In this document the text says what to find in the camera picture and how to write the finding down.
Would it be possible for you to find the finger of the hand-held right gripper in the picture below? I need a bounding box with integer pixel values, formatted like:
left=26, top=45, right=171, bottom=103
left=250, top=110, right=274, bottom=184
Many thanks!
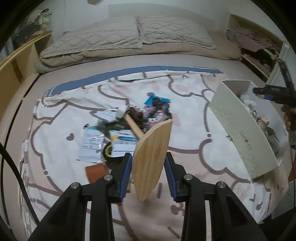
left=253, top=85, right=296, bottom=102

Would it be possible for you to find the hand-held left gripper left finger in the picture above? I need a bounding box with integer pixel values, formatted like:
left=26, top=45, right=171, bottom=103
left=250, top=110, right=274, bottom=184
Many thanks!
left=28, top=152, right=133, bottom=241

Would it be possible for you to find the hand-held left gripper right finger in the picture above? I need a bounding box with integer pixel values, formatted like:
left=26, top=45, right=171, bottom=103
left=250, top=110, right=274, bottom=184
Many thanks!
left=164, top=152, right=269, bottom=241

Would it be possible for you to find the wooden oval board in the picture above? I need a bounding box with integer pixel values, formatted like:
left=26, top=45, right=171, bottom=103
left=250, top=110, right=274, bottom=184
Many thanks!
left=133, top=119, right=173, bottom=202

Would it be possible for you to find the white storage box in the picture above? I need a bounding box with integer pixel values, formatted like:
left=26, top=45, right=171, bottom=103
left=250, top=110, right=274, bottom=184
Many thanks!
left=209, top=79, right=289, bottom=180

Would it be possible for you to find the white shutter door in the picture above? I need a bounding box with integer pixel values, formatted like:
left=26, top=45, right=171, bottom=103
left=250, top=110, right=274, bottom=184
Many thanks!
left=266, top=42, right=296, bottom=88

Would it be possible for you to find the black yellow round case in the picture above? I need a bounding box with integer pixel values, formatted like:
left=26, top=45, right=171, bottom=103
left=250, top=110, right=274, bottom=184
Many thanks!
left=102, top=142, right=123, bottom=164

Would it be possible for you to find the brown leather pouch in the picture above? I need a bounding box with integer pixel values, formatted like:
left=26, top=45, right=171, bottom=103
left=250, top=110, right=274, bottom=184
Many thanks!
left=85, top=162, right=111, bottom=183

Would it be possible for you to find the white crumpled plastic bag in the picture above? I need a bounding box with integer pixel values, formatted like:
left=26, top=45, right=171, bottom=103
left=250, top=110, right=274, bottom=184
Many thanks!
left=240, top=94, right=258, bottom=110

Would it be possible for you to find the white blue printed packet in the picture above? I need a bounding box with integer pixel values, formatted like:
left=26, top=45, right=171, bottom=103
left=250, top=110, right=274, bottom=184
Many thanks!
left=109, top=130, right=139, bottom=158

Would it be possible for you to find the clear white label sachet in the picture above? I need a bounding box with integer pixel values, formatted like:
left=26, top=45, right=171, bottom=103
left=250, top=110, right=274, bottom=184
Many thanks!
left=76, top=126, right=104, bottom=162

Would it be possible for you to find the wooden stick block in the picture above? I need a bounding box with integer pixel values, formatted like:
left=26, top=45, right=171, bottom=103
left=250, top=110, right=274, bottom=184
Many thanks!
left=125, top=114, right=145, bottom=138

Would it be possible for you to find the green clip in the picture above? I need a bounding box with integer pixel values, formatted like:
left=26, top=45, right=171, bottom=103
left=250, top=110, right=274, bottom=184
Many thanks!
left=102, top=122, right=130, bottom=133

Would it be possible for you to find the pile of clothes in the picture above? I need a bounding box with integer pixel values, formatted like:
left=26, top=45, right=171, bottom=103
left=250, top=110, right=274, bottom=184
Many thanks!
left=228, top=28, right=281, bottom=52

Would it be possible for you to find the dark purple fuzzy ornament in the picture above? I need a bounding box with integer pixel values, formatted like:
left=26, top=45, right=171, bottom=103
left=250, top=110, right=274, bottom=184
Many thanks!
left=126, top=97, right=173, bottom=127

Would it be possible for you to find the beige folded duvet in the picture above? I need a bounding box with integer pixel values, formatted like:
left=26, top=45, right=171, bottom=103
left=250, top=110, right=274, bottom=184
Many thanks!
left=39, top=32, right=243, bottom=67

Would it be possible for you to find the cartoon printed blanket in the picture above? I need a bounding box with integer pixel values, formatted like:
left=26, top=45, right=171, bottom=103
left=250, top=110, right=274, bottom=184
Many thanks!
left=20, top=65, right=289, bottom=241

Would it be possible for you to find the beige quilted pillow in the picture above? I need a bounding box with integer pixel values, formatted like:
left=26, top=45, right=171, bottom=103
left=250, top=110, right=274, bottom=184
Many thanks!
left=135, top=15, right=217, bottom=50
left=39, top=15, right=144, bottom=59

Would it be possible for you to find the grey folded blanket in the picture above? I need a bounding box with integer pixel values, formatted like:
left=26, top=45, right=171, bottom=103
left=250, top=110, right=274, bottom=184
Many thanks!
left=35, top=61, right=50, bottom=73

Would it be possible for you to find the white headboard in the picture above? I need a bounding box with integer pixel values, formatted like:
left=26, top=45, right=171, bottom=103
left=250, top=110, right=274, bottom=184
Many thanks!
left=108, top=3, right=214, bottom=25

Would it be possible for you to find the wooden bedside shelf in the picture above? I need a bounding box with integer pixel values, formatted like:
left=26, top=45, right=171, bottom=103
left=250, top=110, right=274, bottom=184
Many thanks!
left=0, top=30, right=53, bottom=102

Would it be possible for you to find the black bag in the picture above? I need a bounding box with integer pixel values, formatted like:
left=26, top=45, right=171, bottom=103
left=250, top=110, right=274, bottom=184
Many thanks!
left=15, top=25, right=43, bottom=45

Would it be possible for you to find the pale plush toy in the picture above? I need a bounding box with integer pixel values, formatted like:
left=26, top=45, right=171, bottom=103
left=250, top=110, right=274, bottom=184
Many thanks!
left=38, top=13, right=50, bottom=26

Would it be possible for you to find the white cap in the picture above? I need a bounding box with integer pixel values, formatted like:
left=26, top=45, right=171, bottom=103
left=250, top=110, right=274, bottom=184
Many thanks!
left=29, top=8, right=50, bottom=24

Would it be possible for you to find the wooden wall shelf niche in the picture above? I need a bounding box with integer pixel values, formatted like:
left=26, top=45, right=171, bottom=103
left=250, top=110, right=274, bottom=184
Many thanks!
left=227, top=13, right=285, bottom=81

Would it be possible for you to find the black cable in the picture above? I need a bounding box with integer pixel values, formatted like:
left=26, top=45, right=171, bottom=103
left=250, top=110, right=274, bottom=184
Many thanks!
left=0, top=141, right=41, bottom=232

